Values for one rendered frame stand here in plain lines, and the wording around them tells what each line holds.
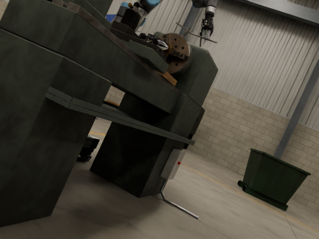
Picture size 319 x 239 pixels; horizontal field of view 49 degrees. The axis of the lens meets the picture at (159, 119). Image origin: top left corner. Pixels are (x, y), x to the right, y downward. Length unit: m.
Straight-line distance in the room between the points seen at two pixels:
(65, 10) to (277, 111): 11.57
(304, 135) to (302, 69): 2.29
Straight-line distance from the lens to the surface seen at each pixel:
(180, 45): 2.60
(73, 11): 1.33
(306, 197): 12.60
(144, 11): 2.70
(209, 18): 2.70
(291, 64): 12.98
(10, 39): 1.45
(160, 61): 1.93
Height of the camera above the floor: 0.63
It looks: level
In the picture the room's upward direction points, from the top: 25 degrees clockwise
